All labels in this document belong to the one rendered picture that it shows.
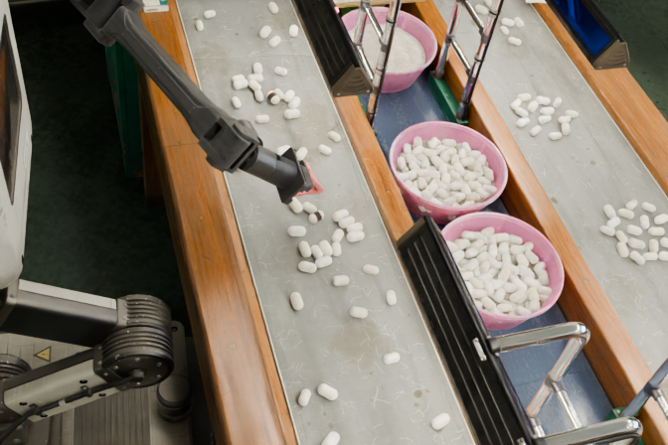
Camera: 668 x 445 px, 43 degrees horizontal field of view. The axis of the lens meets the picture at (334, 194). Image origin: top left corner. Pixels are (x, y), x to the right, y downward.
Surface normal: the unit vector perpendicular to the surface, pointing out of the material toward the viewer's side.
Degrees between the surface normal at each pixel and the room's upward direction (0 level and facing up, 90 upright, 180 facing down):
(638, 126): 0
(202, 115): 48
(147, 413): 0
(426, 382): 0
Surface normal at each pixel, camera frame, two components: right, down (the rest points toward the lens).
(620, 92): 0.13, -0.66
